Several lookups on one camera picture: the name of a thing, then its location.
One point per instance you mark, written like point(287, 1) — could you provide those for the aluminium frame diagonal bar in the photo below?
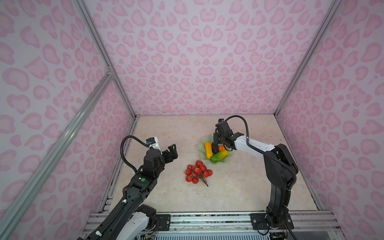
point(21, 204)

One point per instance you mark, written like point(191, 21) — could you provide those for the yellow fake fruit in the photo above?
point(209, 151)

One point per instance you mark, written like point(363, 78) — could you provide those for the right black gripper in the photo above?
point(215, 135)

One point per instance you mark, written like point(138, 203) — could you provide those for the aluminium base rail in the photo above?
point(300, 225)

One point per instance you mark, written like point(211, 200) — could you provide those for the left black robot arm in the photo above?
point(130, 217)

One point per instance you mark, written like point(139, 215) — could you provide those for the red cherry tomato bunch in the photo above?
point(198, 173)

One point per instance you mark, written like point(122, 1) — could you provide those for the green yellow fake mango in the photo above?
point(219, 156)

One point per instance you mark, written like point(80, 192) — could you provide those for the light green wavy fruit bowl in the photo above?
point(202, 151)

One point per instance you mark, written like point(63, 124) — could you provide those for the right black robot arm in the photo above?
point(281, 169)

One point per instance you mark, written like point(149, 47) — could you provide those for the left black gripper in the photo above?
point(173, 153)

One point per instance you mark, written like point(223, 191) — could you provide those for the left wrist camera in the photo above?
point(153, 143)

